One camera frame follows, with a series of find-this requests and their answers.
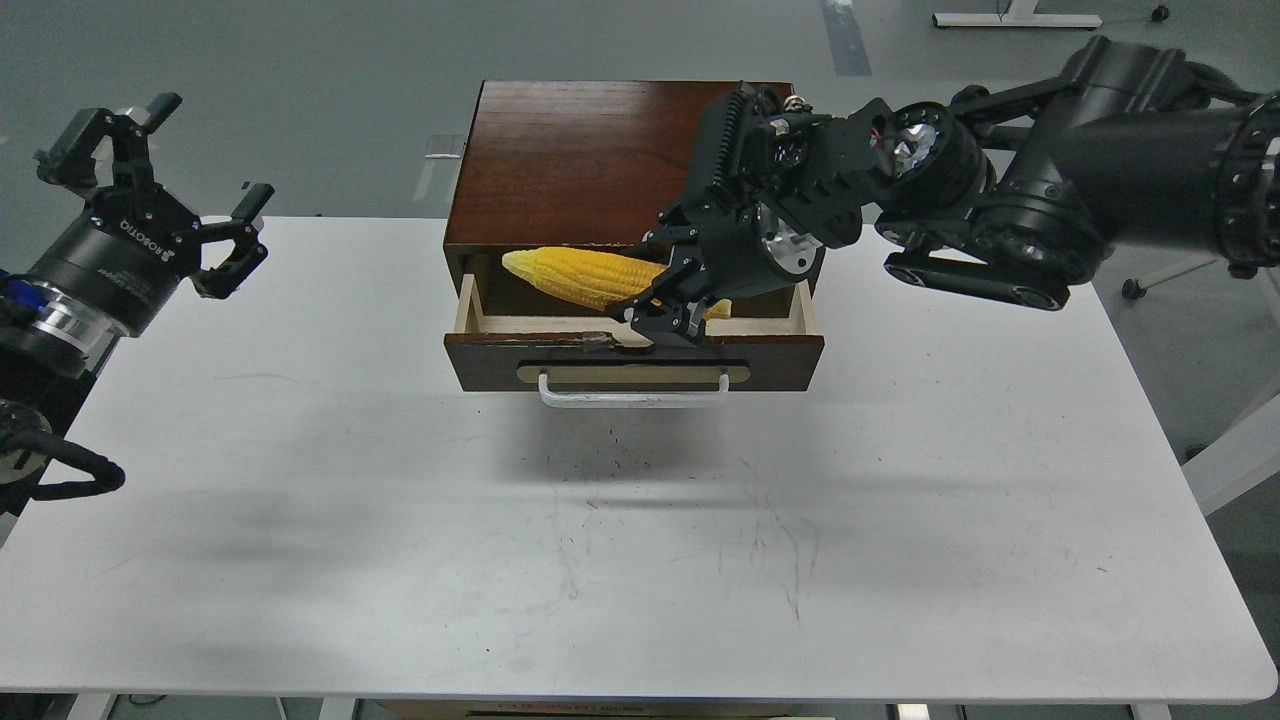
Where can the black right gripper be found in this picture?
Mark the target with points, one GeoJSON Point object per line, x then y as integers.
{"type": "Point", "coordinates": [770, 188]}

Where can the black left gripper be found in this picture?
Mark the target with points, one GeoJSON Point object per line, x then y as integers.
{"type": "Point", "coordinates": [122, 266]}

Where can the yellow corn cob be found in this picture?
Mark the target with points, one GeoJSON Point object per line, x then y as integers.
{"type": "Point", "coordinates": [593, 279]}

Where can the wooden drawer with white handle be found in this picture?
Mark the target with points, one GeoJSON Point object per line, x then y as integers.
{"type": "Point", "coordinates": [507, 337]}

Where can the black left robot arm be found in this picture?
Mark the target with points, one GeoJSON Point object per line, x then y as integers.
{"type": "Point", "coordinates": [52, 352]}

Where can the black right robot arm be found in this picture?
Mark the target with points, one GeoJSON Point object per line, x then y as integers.
{"type": "Point", "coordinates": [1012, 197]}

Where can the dark wooden cabinet box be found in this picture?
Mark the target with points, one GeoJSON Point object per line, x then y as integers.
{"type": "Point", "coordinates": [567, 163]}

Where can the white table leg base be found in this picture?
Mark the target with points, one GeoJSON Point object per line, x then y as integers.
{"type": "Point", "coordinates": [1016, 15]}

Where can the white wheeled stand leg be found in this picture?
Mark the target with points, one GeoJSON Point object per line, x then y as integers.
{"type": "Point", "coordinates": [1136, 288]}

